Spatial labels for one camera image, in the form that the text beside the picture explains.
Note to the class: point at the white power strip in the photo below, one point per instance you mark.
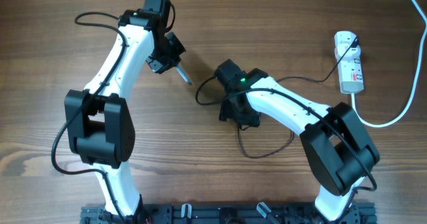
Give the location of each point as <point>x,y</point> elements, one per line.
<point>349,71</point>

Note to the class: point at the cyan screen smartphone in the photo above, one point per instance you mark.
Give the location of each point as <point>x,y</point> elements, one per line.
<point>183,74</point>

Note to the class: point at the white charger adapter plug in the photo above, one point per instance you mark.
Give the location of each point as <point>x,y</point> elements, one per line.
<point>347,51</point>

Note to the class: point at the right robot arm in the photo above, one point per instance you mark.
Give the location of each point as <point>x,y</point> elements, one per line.
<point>339,149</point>

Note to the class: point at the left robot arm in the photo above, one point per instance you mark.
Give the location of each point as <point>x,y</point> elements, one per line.
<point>98,121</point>

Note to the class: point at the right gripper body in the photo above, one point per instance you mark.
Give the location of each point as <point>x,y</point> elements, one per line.
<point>242,115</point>

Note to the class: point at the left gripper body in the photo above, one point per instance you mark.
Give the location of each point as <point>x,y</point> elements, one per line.
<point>165,54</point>

